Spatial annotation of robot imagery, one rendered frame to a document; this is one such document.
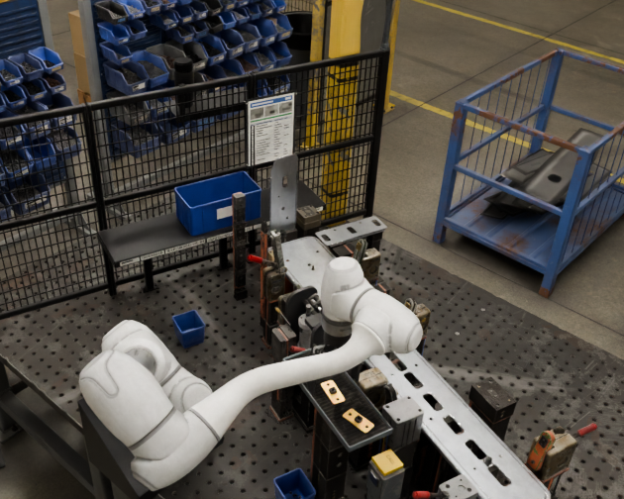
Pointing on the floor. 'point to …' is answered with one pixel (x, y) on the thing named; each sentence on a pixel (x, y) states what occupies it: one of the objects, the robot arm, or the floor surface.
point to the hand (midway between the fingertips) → (333, 382)
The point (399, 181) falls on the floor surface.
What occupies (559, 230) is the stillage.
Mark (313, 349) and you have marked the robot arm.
